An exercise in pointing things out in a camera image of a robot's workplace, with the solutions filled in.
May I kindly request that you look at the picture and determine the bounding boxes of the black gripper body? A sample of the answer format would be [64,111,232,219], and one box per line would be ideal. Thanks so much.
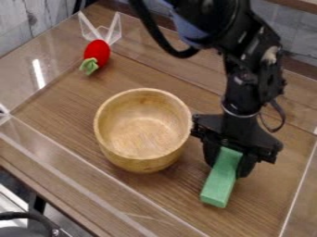
[191,106,283,164]

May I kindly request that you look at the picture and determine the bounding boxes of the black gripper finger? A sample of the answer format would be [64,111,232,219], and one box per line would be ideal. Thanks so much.
[236,152,257,179]
[203,138,220,167]

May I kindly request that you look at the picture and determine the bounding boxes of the green rectangular block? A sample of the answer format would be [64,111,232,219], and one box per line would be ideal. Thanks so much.
[199,147,241,208]

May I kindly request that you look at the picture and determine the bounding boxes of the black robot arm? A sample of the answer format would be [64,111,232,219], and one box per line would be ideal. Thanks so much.
[126,0,286,178]

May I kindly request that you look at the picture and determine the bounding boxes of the brown wooden bowl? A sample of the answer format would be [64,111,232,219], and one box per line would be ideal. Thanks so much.
[92,88,191,173]

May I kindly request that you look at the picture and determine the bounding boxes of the red plush radish toy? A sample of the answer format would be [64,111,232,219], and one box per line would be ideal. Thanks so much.
[78,39,109,75]

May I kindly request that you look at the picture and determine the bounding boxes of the clear acrylic tray wall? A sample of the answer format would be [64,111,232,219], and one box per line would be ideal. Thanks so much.
[0,111,207,237]

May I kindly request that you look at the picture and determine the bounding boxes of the clear acrylic corner bracket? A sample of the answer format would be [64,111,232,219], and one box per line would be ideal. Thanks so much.
[77,11,121,45]

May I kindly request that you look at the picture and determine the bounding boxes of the black table leg bracket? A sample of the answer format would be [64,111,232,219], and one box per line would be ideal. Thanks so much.
[26,193,84,237]

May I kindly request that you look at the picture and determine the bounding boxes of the black cable loop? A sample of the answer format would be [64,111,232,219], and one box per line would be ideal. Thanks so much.
[0,211,54,237]

